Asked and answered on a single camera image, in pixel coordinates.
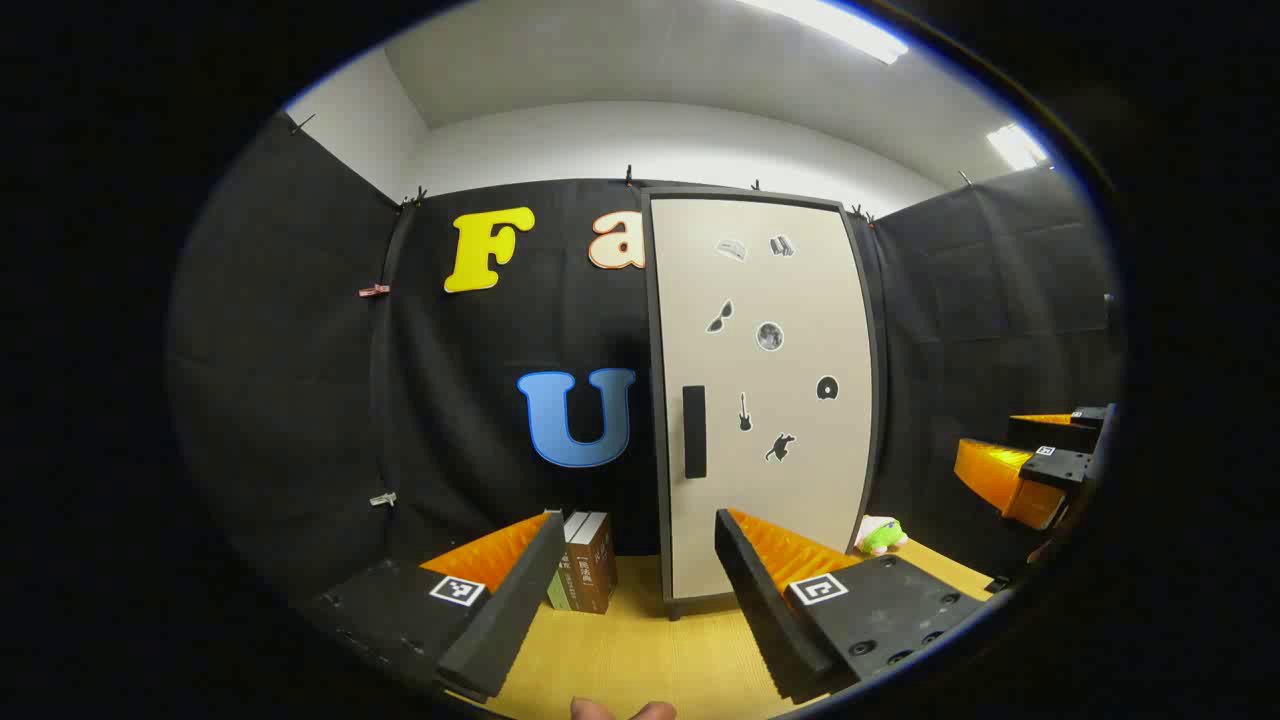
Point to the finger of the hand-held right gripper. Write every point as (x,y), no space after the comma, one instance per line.
(1050,435)
(1060,468)

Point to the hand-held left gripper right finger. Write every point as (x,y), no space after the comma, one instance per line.
(765,620)

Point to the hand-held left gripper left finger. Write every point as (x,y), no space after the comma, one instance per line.
(510,610)

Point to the cream cabinet door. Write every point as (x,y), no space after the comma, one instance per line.
(780,500)

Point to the dark grey cabinet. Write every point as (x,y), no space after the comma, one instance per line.
(662,520)

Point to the green book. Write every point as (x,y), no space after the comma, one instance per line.
(556,597)

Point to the grey brown book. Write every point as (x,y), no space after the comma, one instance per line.
(570,590)

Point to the green white plush toy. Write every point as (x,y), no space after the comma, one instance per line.
(882,540)

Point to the small ceiling light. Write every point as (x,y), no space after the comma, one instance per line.
(1015,148)

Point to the black backdrop cloth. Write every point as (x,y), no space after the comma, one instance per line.
(300,400)

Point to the long ceiling light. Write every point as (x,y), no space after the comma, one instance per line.
(840,28)

